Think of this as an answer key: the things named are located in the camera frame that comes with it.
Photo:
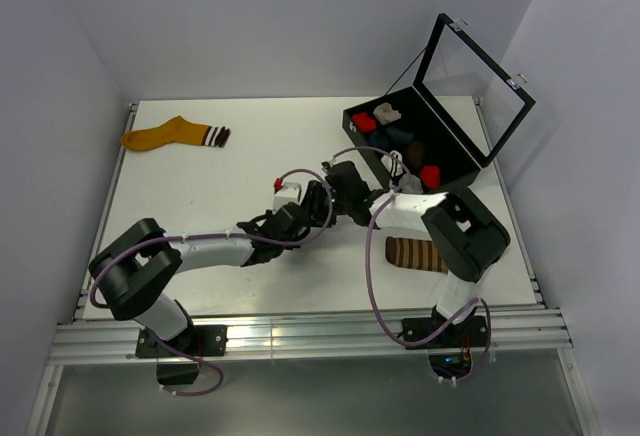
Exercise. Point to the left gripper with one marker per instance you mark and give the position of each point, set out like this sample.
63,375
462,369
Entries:
268,214

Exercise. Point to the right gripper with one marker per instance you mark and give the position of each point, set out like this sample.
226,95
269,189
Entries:
331,188

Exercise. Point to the dark brown sock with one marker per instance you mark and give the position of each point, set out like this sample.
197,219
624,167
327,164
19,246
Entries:
415,155

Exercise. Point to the red sock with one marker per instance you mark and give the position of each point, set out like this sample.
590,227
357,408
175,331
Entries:
430,176
364,122

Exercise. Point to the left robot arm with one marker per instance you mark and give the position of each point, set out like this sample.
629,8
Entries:
131,274

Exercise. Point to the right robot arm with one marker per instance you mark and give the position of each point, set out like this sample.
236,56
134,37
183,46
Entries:
466,234

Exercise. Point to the rolled white striped sock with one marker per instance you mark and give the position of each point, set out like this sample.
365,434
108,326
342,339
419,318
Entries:
393,162

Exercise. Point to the rolled grey sock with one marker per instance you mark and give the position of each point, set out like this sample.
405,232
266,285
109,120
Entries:
410,184

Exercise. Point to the rolled teal sock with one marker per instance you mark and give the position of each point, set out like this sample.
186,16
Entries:
380,141

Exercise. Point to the rolled red sock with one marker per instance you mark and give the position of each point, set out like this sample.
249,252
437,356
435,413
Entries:
364,122

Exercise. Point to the rolled navy sock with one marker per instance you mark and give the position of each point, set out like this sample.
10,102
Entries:
398,136

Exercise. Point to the rolled beige sock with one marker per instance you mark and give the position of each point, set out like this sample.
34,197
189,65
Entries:
386,114

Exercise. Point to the brown cream striped sock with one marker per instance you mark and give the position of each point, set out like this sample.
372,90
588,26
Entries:
414,254

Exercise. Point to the black storage box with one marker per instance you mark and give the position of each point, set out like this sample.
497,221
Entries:
460,103

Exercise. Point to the mustard yellow sock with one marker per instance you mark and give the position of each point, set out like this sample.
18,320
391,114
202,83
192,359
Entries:
177,130

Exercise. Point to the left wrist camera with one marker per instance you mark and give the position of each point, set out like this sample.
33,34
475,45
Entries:
285,193

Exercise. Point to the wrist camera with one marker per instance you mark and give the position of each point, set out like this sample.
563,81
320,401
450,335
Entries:
330,167
285,193

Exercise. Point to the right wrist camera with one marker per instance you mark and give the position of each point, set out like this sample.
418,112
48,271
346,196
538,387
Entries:
330,167

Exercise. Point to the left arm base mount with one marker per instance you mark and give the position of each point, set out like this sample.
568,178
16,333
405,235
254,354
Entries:
196,341

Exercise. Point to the aluminium table frame rail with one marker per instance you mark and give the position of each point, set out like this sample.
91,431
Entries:
297,337

